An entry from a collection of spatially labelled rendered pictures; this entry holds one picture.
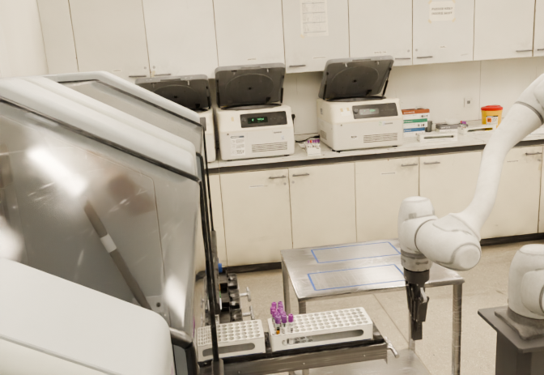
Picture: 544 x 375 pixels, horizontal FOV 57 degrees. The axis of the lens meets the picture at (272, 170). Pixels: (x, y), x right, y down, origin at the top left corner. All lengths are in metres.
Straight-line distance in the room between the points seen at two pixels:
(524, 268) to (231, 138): 2.38
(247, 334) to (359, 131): 2.56
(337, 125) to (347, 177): 0.41
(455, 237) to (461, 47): 3.18
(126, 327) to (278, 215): 3.44
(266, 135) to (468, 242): 2.54
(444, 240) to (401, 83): 3.31
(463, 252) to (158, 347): 1.02
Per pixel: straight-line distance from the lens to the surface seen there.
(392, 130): 3.90
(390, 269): 1.98
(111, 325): 0.38
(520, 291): 1.84
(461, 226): 1.36
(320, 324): 1.53
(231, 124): 3.67
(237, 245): 3.86
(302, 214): 3.84
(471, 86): 4.84
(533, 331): 1.88
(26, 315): 0.36
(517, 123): 1.60
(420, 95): 4.63
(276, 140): 3.69
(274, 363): 1.51
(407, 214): 1.46
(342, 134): 3.78
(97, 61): 3.97
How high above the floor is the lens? 1.63
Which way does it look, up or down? 13 degrees down
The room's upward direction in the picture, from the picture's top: 4 degrees counter-clockwise
